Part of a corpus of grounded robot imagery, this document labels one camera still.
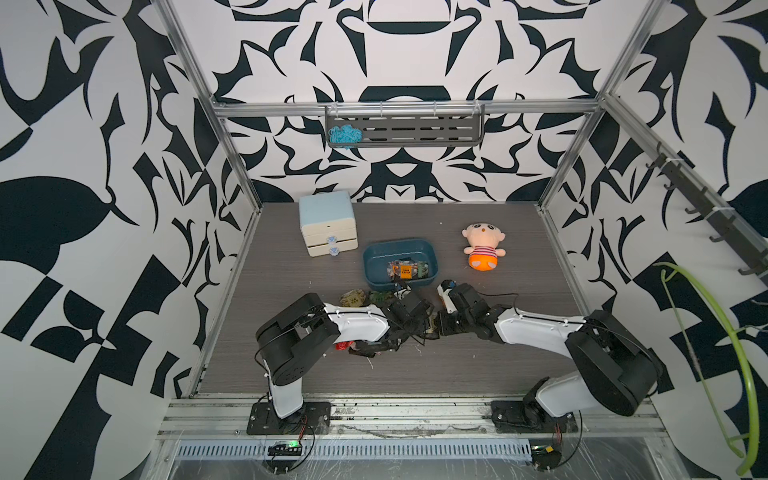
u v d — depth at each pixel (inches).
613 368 17.3
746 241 21.1
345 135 36.0
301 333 20.3
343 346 32.4
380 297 37.0
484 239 40.0
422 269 39.8
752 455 19.6
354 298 37.0
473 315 27.5
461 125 38.1
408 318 27.6
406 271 39.0
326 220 38.0
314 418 29.5
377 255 41.2
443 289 33.3
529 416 26.0
